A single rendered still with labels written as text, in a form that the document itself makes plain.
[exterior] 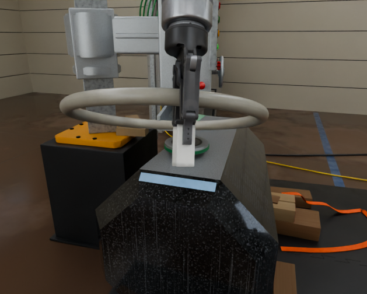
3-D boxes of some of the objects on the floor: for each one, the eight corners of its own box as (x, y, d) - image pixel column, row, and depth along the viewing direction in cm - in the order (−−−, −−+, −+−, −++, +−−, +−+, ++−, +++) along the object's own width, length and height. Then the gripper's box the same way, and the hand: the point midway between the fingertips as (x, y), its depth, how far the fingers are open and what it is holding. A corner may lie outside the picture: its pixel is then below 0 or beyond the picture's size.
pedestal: (49, 240, 221) (32, 145, 195) (96, 196, 281) (87, 119, 255) (132, 256, 205) (125, 155, 179) (164, 206, 264) (161, 125, 239)
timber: (294, 321, 156) (297, 304, 152) (271, 316, 159) (273, 298, 155) (292, 279, 183) (294, 263, 179) (271, 275, 186) (273, 259, 182)
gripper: (222, 10, 45) (218, 168, 44) (196, 49, 62) (193, 165, 60) (172, 3, 44) (167, 167, 43) (160, 46, 60) (156, 165, 59)
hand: (183, 147), depth 52 cm, fingers closed on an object, 3 cm apart
